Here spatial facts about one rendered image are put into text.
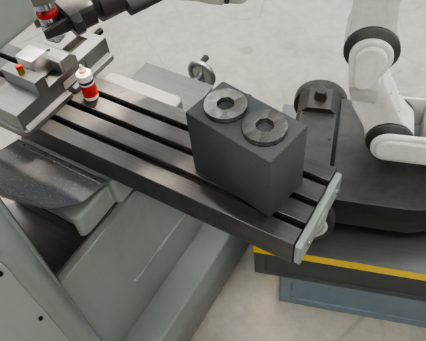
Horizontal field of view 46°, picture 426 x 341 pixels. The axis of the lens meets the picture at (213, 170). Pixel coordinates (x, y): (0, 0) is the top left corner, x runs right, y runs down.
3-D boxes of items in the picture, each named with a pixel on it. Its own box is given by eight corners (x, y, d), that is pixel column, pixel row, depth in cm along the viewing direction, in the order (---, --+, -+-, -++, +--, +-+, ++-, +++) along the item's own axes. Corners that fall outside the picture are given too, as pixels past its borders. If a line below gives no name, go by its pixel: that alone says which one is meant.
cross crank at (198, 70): (195, 74, 193) (192, 49, 184) (222, 83, 188) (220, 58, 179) (172, 100, 185) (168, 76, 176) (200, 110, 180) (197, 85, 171)
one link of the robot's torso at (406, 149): (433, 124, 167) (444, 95, 157) (435, 171, 155) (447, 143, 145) (369, 118, 171) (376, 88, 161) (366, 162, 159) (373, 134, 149)
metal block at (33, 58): (36, 62, 135) (28, 44, 130) (53, 69, 133) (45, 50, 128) (23, 74, 132) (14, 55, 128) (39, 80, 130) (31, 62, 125)
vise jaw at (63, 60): (44, 48, 140) (40, 36, 137) (78, 61, 135) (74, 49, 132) (29, 61, 137) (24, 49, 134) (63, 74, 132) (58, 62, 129)
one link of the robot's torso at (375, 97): (416, 118, 167) (399, -8, 134) (416, 165, 155) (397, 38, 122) (367, 123, 173) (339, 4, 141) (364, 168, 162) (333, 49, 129)
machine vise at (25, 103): (77, 43, 151) (65, 11, 143) (115, 57, 146) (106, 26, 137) (-10, 118, 134) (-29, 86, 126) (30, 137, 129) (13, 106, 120)
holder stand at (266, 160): (228, 138, 123) (222, 75, 107) (303, 183, 113) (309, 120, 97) (194, 168, 118) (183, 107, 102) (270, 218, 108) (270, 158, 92)
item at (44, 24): (55, 28, 118) (46, 5, 113) (70, 32, 116) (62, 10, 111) (41, 39, 115) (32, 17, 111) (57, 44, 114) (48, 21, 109)
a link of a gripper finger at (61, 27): (41, 28, 110) (66, 16, 112) (46, 40, 112) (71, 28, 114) (44, 32, 109) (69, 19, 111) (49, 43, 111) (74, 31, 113)
